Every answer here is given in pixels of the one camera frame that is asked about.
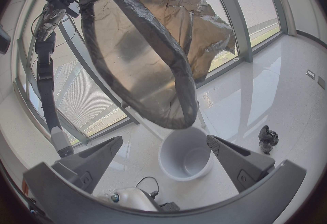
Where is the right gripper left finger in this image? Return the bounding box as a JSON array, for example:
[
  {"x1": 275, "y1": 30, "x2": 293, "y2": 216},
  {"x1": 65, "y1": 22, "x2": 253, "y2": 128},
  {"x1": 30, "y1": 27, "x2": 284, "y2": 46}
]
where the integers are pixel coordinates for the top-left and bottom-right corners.
[{"x1": 52, "y1": 136, "x2": 123, "y2": 194}]

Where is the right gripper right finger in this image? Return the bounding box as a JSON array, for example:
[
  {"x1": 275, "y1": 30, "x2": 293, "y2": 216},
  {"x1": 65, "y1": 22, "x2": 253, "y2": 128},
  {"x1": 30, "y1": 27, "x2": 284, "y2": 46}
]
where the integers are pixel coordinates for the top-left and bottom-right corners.
[{"x1": 206, "y1": 135, "x2": 276, "y2": 194}]

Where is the black plastic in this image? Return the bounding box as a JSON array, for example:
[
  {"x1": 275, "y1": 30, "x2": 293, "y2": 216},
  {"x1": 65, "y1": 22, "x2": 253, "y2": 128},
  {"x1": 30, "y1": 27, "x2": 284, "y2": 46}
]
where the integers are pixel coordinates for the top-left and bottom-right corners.
[{"x1": 259, "y1": 125, "x2": 279, "y2": 155}]

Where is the black plastic bag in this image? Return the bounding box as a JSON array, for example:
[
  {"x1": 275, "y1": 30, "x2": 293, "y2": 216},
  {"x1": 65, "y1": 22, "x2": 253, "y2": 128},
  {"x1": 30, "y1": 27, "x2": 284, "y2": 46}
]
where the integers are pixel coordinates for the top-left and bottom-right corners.
[{"x1": 79, "y1": 0, "x2": 237, "y2": 130}]

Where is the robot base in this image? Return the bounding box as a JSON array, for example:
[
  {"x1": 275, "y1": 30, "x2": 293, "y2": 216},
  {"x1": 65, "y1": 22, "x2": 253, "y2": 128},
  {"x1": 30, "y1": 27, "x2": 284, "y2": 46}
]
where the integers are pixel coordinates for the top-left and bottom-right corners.
[{"x1": 93, "y1": 187, "x2": 181, "y2": 213}]

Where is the white trash bin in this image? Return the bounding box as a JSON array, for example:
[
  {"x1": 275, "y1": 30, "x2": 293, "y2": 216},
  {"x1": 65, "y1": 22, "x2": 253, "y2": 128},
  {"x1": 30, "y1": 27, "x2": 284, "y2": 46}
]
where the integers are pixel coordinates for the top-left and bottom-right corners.
[{"x1": 158, "y1": 127, "x2": 214, "y2": 182}]

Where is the window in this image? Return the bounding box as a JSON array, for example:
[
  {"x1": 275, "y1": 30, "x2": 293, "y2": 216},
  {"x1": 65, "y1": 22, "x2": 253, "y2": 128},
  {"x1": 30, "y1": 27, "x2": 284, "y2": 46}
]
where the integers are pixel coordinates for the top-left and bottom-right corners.
[{"x1": 10, "y1": 0, "x2": 297, "y2": 147}]

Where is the black cable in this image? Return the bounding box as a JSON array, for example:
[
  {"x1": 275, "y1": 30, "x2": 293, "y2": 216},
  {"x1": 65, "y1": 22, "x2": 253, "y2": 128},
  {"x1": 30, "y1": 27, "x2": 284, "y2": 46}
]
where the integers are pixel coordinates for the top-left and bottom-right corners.
[{"x1": 135, "y1": 176, "x2": 160, "y2": 198}]

